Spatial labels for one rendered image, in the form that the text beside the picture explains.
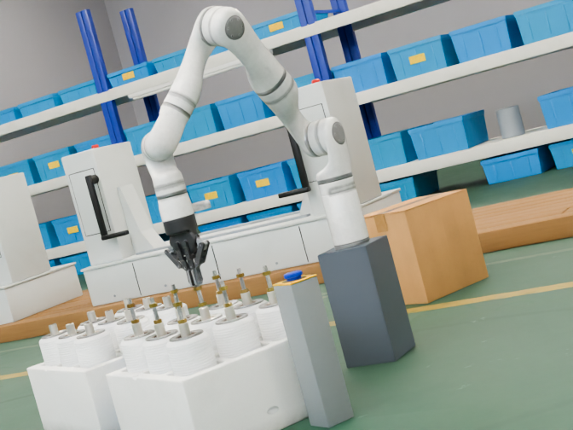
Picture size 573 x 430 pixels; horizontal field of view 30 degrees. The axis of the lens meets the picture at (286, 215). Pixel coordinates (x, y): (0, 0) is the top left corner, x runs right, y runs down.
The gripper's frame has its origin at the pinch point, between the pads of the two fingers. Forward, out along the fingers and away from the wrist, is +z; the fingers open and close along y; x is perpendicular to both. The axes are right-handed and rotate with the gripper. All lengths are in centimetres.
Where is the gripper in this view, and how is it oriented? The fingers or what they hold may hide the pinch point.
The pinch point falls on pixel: (194, 276)
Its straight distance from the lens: 246.5
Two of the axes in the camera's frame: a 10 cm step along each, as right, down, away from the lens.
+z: 2.6, 9.6, 0.7
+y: 7.6, -1.6, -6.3
